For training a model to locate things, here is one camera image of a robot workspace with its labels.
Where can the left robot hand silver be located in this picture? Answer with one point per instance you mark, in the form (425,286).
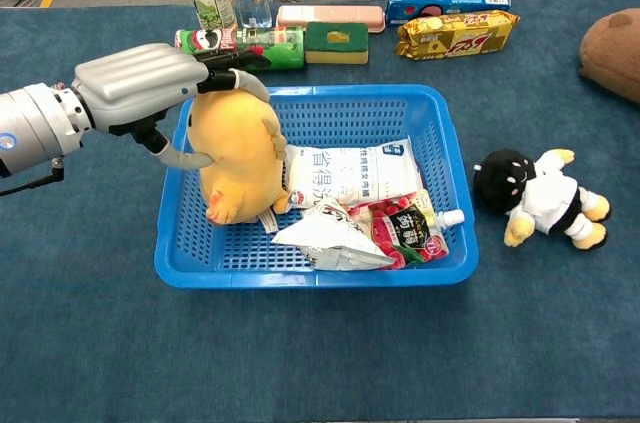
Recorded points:
(135,83)

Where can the yellow plush toy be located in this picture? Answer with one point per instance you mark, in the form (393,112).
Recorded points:
(235,143)

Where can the black-headed plush doll white robe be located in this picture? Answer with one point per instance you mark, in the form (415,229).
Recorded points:
(550,198)

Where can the brown capybara plush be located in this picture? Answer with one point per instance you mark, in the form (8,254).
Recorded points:
(615,58)

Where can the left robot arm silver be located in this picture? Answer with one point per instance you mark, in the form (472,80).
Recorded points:
(35,123)

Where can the blue plastic basket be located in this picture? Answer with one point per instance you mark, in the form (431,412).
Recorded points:
(350,113)

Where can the green Pringles can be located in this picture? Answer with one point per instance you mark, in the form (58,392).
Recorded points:
(280,43)

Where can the green yellow sponge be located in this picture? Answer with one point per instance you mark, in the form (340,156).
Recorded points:
(335,38)

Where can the pink plastic case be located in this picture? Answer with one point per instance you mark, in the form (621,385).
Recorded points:
(330,15)

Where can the white blue refill pouch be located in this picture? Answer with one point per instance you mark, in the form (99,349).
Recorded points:
(350,168)

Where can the crumpled white snack bag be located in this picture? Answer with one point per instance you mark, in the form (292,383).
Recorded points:
(330,238)

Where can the blue felt table cloth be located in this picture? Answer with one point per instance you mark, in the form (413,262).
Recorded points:
(100,343)

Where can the red grape jelly pouch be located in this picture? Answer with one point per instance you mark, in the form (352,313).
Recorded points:
(405,235)

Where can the gold cracker package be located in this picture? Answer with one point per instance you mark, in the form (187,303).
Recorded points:
(455,38)

